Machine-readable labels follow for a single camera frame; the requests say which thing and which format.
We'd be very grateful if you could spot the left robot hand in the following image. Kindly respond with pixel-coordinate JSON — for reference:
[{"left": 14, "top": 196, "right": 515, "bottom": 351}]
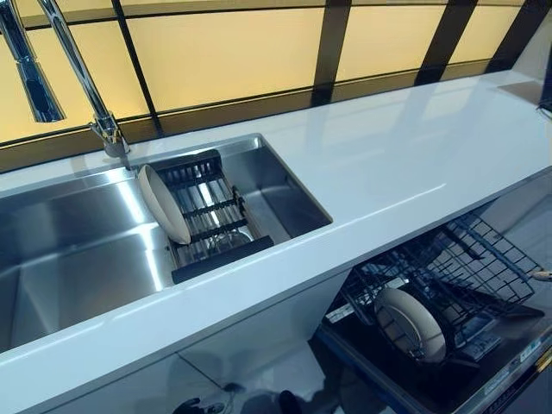
[{"left": 170, "top": 395, "right": 204, "bottom": 414}]

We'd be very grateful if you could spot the cream round plate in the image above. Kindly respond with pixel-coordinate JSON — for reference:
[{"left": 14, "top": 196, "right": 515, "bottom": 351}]
[
  {"left": 136, "top": 163, "right": 193, "bottom": 246},
  {"left": 373, "top": 286, "right": 449, "bottom": 367}
]

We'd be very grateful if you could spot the open dishwasher door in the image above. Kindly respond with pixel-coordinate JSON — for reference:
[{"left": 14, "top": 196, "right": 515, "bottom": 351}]
[{"left": 316, "top": 297, "right": 552, "bottom": 414}]

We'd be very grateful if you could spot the grey detergent dispenser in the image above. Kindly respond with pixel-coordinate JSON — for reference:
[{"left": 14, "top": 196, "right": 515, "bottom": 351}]
[{"left": 452, "top": 317, "right": 506, "bottom": 362}]

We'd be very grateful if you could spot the glossy grey cabinet front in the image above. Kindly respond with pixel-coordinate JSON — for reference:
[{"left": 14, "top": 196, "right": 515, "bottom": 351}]
[{"left": 42, "top": 269, "right": 361, "bottom": 414}]

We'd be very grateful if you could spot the black sink drying rack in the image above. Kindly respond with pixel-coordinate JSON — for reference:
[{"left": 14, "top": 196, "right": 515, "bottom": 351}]
[{"left": 138, "top": 148, "right": 276, "bottom": 285}]

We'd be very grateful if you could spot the stainless steel sink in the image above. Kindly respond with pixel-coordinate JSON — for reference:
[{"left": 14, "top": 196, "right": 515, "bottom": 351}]
[{"left": 0, "top": 132, "right": 336, "bottom": 349}]

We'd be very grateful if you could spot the chrome gooseneck faucet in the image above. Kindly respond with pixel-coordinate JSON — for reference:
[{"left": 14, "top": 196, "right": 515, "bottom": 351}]
[{"left": 0, "top": 0, "right": 131, "bottom": 160}]

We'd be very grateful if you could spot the black wire upper dishwasher rack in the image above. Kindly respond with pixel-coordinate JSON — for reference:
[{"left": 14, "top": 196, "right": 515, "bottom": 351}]
[{"left": 443, "top": 210, "right": 543, "bottom": 304}]

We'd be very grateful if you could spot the black wire dishwasher rack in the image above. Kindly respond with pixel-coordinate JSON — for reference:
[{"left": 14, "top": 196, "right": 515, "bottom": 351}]
[
  {"left": 338, "top": 241, "right": 547, "bottom": 380},
  {"left": 443, "top": 210, "right": 543, "bottom": 304}
]

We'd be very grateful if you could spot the black wire lower dishwasher rack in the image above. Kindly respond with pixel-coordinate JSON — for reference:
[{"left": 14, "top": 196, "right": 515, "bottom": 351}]
[{"left": 338, "top": 241, "right": 547, "bottom": 380}]

